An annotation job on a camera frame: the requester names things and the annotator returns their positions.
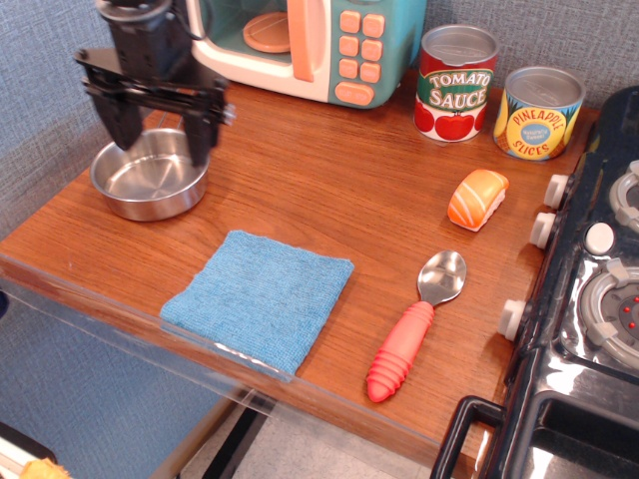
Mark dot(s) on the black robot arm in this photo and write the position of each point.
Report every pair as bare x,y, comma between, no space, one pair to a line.
143,11

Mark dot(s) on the clear acrylic barrier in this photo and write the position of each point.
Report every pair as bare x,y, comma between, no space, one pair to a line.
101,390

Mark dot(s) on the teal toy microwave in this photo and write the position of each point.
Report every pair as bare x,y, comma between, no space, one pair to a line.
348,53

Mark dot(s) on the toy salmon sushi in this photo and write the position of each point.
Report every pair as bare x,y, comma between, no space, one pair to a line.
476,199

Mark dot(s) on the tomato sauce can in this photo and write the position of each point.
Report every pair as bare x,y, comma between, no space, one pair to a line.
455,76

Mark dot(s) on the spoon with red handle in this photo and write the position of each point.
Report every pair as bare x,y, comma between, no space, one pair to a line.
440,280

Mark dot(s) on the pineapple slices can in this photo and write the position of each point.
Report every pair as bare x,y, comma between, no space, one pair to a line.
538,111

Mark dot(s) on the stainless steel pot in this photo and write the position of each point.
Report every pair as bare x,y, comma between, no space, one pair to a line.
156,179

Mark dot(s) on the black toy stove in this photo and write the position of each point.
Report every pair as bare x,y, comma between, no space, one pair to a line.
571,403

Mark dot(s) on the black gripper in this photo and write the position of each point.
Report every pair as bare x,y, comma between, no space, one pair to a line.
150,66

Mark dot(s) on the blue towel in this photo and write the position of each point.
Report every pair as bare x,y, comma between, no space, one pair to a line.
261,300

